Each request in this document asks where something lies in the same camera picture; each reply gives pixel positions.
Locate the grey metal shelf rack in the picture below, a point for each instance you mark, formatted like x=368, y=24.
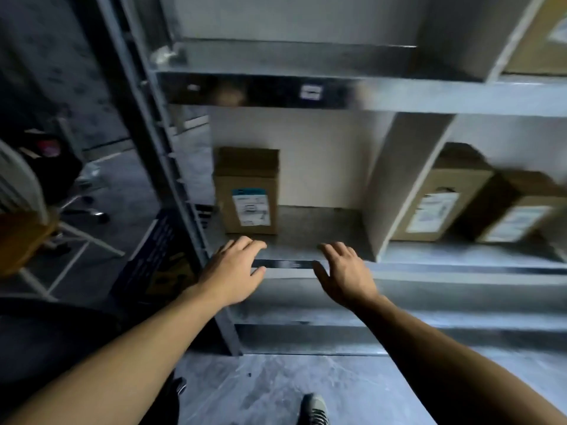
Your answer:
x=283, y=90

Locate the white shelf divider panel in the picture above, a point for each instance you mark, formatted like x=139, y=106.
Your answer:
x=405, y=181
x=469, y=35

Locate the dark blue printed board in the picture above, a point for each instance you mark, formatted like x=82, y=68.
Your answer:
x=155, y=256

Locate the person's grey sneaker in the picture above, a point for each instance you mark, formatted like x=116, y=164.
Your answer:
x=314, y=411

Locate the person's right thumb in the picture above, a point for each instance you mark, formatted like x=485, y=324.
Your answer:
x=320, y=273

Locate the person's dark trousers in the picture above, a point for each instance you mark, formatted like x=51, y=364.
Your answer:
x=48, y=336

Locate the person's left hand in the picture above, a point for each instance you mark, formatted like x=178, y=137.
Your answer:
x=228, y=272

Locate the person's left forearm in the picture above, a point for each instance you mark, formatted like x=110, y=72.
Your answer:
x=119, y=362

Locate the small white shelf sticker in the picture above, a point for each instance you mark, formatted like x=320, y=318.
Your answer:
x=310, y=91

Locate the person's right hand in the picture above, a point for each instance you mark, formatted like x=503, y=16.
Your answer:
x=347, y=278

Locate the dark shelf label strip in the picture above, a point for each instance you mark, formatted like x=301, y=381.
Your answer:
x=283, y=264

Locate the tilted cardboard box, white label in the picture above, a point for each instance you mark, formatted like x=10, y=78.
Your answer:
x=443, y=194

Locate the person's left thumb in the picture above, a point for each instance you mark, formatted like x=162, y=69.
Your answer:
x=258, y=272

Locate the white chair with wooden seat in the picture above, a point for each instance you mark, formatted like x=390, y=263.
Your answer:
x=26, y=234

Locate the plain cardboard box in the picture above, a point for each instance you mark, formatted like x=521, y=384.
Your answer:
x=538, y=44

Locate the person's right forearm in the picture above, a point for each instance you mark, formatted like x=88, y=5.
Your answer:
x=447, y=371

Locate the flat cardboard box, white label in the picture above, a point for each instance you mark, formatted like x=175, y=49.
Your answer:
x=514, y=212

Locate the black office chair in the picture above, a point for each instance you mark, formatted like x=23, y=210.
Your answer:
x=57, y=168

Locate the upright cardboard box, white label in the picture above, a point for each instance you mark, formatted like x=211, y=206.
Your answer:
x=246, y=185

